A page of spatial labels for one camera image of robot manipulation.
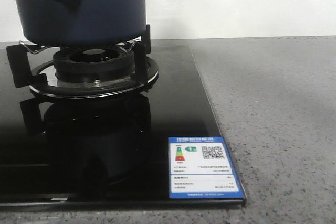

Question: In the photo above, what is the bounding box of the black pot support grate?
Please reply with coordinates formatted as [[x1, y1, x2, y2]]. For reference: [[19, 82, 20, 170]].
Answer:
[[6, 25, 159, 99]]

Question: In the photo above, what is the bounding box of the dark blue cooking pot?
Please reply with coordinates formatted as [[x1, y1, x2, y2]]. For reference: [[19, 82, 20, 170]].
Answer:
[[16, 0, 146, 46]]

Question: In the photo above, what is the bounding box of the blue energy label sticker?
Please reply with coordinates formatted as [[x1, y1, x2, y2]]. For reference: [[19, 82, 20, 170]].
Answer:
[[169, 136, 245, 200]]

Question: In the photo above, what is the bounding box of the black glass gas hob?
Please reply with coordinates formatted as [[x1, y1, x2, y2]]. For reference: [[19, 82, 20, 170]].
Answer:
[[1, 46, 246, 211]]

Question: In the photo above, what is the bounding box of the black gas burner head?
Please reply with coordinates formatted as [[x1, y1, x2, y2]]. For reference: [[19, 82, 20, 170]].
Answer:
[[52, 46, 134, 83]]

